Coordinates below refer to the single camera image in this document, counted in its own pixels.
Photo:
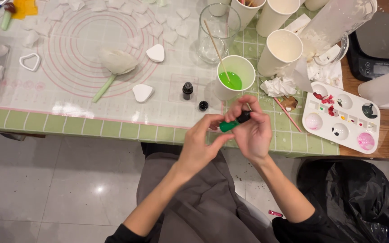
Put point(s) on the person's right hand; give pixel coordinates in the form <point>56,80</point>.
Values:
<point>253,136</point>

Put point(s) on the person's left hand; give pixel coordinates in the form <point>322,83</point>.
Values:
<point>196,145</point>

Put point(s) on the person's right fingers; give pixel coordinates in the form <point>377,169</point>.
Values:
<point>243,104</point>

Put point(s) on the green dye bottle black cap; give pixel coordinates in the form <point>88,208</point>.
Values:
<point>228,126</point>

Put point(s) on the paper cup with green liquid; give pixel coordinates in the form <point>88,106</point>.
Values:
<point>225,92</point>

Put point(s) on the crumpled white tissue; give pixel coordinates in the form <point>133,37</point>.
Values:
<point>277,87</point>

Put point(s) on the thin pink stick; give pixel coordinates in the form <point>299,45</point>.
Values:
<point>287,114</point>

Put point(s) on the green checked tablecloth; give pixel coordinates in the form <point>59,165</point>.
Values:
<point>282,141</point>

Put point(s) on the tilted white paper cup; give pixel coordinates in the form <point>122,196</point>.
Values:
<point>275,59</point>

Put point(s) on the small black dye bottle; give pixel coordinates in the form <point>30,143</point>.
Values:
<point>187,91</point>

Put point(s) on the clear glass beaker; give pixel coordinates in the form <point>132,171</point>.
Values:
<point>214,50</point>

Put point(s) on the wooden stirring stick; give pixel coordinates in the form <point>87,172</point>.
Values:
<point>214,45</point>

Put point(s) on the white tissue under pitcher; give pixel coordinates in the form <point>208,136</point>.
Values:
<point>324,72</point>

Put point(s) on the white paper cup with sticks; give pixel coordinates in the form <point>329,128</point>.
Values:
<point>241,15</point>

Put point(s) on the tall white paper cup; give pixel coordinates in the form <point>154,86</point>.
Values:
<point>275,17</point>

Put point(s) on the scattered white wax petals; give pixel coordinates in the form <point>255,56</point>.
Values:
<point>171,35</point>

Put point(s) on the white heart-shaped mold block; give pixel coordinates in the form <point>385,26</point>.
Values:
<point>155,53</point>
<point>143,92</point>

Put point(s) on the white paint palette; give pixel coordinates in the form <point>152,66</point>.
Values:
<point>346,135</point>

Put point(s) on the white chair seat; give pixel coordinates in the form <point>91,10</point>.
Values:
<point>257,212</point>

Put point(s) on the person's grey trousers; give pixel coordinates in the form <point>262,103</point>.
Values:
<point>198,206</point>

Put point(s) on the small pink floor item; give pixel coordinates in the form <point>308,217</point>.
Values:
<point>275,213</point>

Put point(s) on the clear plastic measuring pitcher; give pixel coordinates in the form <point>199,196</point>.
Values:
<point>333,23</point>

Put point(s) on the white paper cup at edge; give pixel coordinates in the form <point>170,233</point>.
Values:
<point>316,3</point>

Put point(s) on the white flower with green stem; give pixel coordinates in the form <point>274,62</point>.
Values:
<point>118,62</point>

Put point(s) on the person's black shirt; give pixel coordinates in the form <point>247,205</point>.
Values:
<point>302,231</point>

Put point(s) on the white paper cup lying sideways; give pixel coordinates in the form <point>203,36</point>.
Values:
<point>385,89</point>

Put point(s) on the black garbage bag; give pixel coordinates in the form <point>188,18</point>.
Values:
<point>353,199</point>

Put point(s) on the black kitchen scale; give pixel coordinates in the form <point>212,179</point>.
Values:
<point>380,40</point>

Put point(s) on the translucent silicone mat pink rings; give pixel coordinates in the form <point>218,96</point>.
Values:
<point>79,101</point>

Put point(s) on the white heart outline cutter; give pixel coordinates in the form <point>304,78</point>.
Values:
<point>21,62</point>

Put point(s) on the yellow wax pieces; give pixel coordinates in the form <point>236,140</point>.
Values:
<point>25,7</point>

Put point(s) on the green tool with brown tip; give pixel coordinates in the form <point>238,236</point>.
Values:
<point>7,15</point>

